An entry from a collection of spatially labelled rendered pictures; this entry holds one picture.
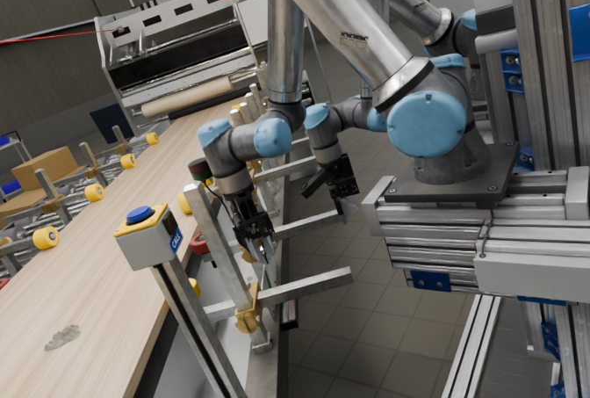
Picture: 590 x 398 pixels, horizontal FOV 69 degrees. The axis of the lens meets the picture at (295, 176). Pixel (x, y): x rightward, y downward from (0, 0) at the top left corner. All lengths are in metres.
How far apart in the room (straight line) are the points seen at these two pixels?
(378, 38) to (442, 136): 0.18
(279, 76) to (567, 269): 0.62
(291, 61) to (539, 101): 0.50
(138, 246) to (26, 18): 14.04
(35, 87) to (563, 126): 13.74
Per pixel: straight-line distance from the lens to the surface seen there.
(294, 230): 1.29
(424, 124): 0.70
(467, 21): 1.32
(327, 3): 0.71
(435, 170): 0.88
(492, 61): 1.04
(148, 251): 0.69
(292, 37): 0.90
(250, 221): 0.94
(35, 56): 14.40
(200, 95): 3.80
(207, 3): 3.99
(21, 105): 13.95
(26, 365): 1.24
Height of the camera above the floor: 1.43
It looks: 20 degrees down
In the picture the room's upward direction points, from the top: 20 degrees counter-clockwise
